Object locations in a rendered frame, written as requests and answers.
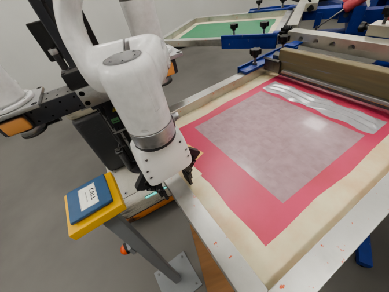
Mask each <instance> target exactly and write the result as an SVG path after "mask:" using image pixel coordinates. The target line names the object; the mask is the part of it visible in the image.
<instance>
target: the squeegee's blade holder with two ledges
mask: <svg viewBox="0 0 389 292"><path fill-rule="evenodd" d="M281 72H282V73H283V74H287V75H290V76H294V77H296V78H300V79H303V80H306V81H309V82H312V83H316V84H318V85H322V86H325V87H328V88H331V89H335V90H338V91H340V92H343V93H347V94H350V95H353V96H356V97H360V98H363V99H366V100H369V101H372V102H375V103H378V104H381V105H385V106H388V107H389V100H386V99H384V98H380V97H377V96H373V95H371V94H367V93H363V92H360V91H357V90H353V89H350V88H347V87H344V86H340V85H336V84H334V83H330V82H326V81H323V80H320V79H317V78H313V77H310V76H307V75H303V74H300V73H297V72H293V71H290V70H286V69H283V70H282V71H281Z"/></svg>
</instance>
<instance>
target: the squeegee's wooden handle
mask: <svg viewBox="0 0 389 292"><path fill-rule="evenodd" d="M278 60H280V61H281V68H280V70H281V71H282V70H283V69H286V70H290V71H293V72H297V73H300V74H303V75H307V76H310V77H313V78H317V79H320V80H323V81H326V82H330V83H334V84H336V85H340V86H344V87H347V88H350V89H353V90H357V91H360V92H363V93H367V94H371V95H373V96H377V97H380V98H384V99H386V100H389V68H384V67H379V66H375V65H370V64H365V63H360V62H356V61H351V60H345V59H340V58H337V57H331V56H326V55H323V54H317V53H312V52H307V51H303V50H297V49H293V48H287V47H284V48H282V49H281V50H280V54H279V58H278Z"/></svg>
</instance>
